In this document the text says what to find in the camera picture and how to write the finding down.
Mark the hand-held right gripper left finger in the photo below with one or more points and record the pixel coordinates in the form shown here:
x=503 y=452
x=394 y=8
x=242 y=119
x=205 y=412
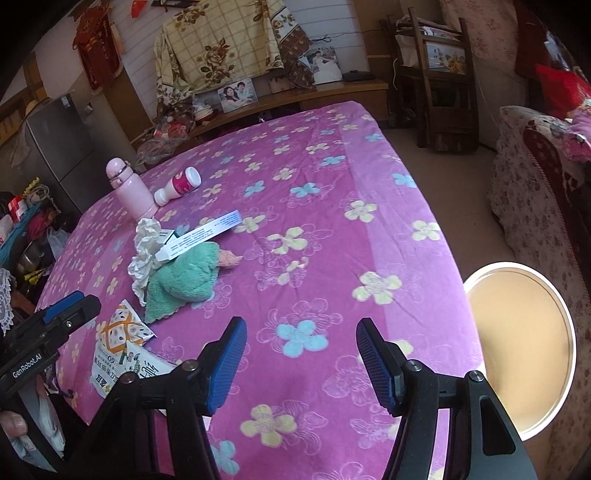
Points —
x=226 y=364

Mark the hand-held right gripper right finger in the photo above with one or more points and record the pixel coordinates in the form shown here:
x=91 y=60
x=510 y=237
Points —
x=376 y=364

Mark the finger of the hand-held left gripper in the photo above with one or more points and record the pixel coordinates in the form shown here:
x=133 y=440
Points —
x=81 y=314
x=57 y=307

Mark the white packet orange pattern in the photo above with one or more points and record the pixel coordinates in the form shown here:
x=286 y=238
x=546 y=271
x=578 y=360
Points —
x=122 y=325

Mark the white packet green print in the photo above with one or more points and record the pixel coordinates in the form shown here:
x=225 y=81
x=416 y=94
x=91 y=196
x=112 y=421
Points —
x=124 y=364

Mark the white tissue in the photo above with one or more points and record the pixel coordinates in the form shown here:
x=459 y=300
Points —
x=145 y=249

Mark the green towel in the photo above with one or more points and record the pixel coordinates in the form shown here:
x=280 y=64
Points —
x=184 y=281

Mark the long white cardboard box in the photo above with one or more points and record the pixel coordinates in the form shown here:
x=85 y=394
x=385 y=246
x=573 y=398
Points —
x=198 y=235

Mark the beige bin white rim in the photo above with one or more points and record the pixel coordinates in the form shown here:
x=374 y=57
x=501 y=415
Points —
x=517 y=350

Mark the person's left hand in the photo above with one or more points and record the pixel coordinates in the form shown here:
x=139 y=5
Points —
x=11 y=422

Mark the white plastic bag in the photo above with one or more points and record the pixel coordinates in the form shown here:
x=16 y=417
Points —
x=57 y=242

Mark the pink water bottle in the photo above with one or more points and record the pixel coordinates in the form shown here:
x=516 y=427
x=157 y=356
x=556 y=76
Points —
x=131 y=194

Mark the grey refrigerator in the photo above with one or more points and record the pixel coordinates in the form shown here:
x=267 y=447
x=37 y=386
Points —
x=60 y=147

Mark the white yogurt bottle pink label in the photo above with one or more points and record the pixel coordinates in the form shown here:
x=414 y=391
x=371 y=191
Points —
x=180 y=182

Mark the pink floral tablecloth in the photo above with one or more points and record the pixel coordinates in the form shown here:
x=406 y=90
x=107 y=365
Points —
x=323 y=207

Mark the clear plastic bag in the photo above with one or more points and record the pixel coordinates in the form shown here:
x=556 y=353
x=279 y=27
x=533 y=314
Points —
x=161 y=147

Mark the floral sofa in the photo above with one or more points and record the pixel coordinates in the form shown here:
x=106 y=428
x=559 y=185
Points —
x=531 y=184

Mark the framed couple photo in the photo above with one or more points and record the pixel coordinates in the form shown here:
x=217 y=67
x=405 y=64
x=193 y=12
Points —
x=238 y=94

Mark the wooden cabinet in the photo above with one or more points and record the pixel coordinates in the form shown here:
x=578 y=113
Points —
x=323 y=94

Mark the dark wooden chair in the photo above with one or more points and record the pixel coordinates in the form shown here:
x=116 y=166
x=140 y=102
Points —
x=443 y=92

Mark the small photo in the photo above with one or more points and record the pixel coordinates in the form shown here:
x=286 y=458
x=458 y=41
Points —
x=279 y=85

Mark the black set-top box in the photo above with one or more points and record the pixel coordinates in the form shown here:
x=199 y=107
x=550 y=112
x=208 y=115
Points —
x=358 y=76

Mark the yellow brown floral cloth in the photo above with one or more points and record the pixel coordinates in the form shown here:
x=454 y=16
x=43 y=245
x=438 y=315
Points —
x=217 y=46

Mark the wedding photo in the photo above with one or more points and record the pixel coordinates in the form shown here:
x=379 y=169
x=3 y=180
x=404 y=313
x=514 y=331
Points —
x=323 y=64

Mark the pink printed blanket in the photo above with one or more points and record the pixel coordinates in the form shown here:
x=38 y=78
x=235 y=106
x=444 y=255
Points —
x=581 y=134

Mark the small red flag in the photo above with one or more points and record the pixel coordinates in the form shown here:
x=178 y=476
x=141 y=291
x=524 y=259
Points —
x=138 y=7

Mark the red bag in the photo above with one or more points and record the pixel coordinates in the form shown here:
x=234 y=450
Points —
x=563 y=87

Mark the floral fabric appliance cover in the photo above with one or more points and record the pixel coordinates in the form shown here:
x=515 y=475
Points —
x=485 y=37

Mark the red wall hanging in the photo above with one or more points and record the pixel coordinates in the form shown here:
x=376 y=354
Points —
x=99 y=46

